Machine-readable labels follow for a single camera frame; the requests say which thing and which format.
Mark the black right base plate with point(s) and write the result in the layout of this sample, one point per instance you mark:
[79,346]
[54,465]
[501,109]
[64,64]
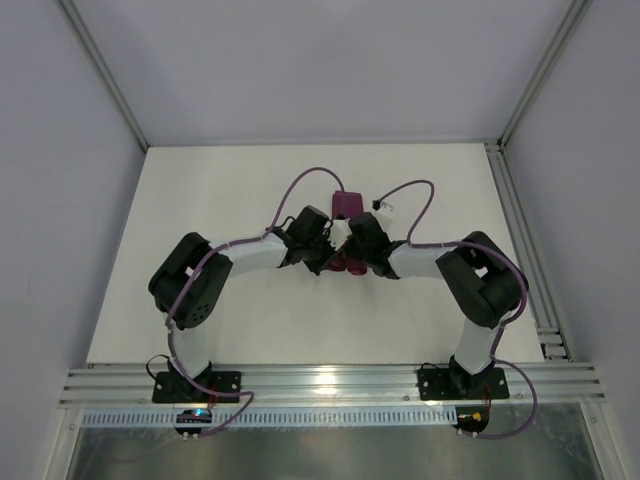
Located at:
[446,384]

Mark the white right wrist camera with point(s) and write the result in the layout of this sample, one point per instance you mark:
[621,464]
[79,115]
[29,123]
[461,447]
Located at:
[384,213]

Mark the purple cloth napkin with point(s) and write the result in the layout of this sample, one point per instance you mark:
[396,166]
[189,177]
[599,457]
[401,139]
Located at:
[347,205]

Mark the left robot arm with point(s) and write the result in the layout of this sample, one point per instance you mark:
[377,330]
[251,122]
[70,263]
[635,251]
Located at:
[188,284]

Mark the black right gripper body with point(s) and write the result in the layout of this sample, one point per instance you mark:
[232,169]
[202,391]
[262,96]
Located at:
[360,252]

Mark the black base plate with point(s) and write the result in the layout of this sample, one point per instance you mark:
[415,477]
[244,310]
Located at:
[446,384]
[171,388]

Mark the aluminium right side rail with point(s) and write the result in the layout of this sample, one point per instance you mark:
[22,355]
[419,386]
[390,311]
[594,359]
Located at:
[545,312]

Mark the left corner frame post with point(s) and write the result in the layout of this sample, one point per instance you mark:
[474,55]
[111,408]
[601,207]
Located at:
[97,61]

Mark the right corner frame post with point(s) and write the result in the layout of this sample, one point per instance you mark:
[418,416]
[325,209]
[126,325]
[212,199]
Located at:
[568,25]

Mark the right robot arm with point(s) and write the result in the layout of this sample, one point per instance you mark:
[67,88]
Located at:
[487,287]

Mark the aluminium rail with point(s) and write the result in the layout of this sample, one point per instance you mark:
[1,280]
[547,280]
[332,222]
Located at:
[545,312]
[125,385]

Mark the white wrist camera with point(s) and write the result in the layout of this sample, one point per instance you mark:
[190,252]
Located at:
[340,233]
[384,213]

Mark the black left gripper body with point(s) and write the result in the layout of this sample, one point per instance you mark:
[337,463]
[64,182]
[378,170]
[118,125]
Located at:
[324,256]

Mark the left controller board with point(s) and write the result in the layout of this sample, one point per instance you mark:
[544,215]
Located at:
[191,422]

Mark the controller board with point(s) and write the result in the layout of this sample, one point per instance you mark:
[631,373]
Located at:
[191,422]
[471,420]

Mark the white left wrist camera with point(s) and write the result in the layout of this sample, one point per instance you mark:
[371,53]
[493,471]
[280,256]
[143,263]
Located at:
[340,233]

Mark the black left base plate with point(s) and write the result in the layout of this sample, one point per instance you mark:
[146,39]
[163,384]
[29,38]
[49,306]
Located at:
[171,388]

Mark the corner frame post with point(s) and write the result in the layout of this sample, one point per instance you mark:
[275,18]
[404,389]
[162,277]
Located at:
[568,25]
[97,61]

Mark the slotted grey cable duct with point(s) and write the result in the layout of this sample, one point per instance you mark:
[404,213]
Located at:
[274,417]

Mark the right controller board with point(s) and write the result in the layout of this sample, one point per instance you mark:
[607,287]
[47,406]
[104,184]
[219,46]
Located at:
[471,420]

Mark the aluminium front rail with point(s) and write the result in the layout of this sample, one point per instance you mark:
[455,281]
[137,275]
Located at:
[125,385]

